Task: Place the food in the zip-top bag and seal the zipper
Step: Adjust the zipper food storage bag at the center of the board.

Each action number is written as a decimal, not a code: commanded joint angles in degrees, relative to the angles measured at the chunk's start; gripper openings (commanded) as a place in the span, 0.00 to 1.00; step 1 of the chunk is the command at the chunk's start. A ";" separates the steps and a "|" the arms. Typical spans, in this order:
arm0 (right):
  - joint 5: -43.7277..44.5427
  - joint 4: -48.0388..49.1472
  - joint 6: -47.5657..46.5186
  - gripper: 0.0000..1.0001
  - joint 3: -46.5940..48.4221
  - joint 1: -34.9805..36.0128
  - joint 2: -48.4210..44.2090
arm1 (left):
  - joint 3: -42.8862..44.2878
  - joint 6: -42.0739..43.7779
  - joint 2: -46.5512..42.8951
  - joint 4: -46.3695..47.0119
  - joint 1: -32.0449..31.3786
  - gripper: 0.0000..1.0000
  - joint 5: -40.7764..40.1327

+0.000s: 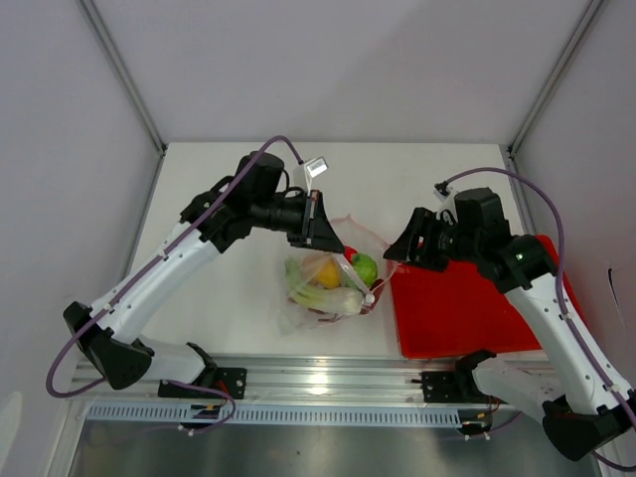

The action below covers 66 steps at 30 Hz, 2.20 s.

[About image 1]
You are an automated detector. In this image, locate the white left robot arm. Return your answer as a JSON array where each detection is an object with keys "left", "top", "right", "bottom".
[{"left": 63, "top": 151, "right": 396, "bottom": 398}]

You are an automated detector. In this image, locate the red plastic tray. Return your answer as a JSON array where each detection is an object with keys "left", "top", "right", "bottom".
[{"left": 387, "top": 234, "right": 580, "bottom": 360}]

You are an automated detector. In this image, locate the aluminium rail frame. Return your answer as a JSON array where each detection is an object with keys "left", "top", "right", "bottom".
[{"left": 71, "top": 352, "right": 563, "bottom": 407}]

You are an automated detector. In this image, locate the clear zip top bag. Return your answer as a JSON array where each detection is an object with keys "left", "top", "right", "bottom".
[{"left": 270, "top": 216, "right": 398, "bottom": 335}]

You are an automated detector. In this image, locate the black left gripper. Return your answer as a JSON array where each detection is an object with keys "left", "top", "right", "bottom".
[{"left": 251, "top": 189, "right": 345, "bottom": 254}]

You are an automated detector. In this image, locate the green bumpy custard apple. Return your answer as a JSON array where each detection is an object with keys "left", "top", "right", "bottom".
[{"left": 351, "top": 253, "right": 379, "bottom": 288}]

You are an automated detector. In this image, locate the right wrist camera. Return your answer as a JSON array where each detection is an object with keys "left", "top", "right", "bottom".
[{"left": 433, "top": 181, "right": 455, "bottom": 211}]

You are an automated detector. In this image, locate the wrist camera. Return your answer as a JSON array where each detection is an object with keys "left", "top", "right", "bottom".
[
  {"left": 291, "top": 156, "right": 329, "bottom": 191},
  {"left": 433, "top": 181, "right": 455, "bottom": 211}
]

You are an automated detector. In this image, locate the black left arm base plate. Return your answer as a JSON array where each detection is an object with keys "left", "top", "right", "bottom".
[{"left": 158, "top": 367, "right": 247, "bottom": 399}]

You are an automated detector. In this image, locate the right aluminium corner post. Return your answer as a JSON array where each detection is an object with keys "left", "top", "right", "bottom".
[{"left": 506, "top": 0, "right": 610, "bottom": 155}]

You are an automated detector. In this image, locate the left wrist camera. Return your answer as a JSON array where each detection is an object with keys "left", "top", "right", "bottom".
[{"left": 291, "top": 156, "right": 329, "bottom": 191}]

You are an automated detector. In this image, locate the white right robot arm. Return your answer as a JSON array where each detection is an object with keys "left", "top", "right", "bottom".
[{"left": 402, "top": 188, "right": 635, "bottom": 461}]

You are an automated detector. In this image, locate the white slotted cable duct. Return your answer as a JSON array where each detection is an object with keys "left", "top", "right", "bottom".
[{"left": 86, "top": 401, "right": 462, "bottom": 428}]

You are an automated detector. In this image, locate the left aluminium corner post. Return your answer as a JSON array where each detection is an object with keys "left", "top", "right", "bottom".
[{"left": 76, "top": 0, "right": 167, "bottom": 155}]

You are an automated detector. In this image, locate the aluminium corner post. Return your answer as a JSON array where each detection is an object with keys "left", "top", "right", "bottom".
[
  {"left": 506, "top": 0, "right": 610, "bottom": 155},
  {"left": 76, "top": 0, "right": 167, "bottom": 155}
]

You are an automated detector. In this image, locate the yellow lemon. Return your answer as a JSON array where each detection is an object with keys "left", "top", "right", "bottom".
[{"left": 314, "top": 260, "right": 341, "bottom": 289}]

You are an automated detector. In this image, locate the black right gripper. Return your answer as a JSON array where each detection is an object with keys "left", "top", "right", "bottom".
[{"left": 384, "top": 208, "right": 481, "bottom": 273}]

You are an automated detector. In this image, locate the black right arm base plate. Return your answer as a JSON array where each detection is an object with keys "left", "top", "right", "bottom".
[{"left": 410, "top": 371, "right": 507, "bottom": 404}]

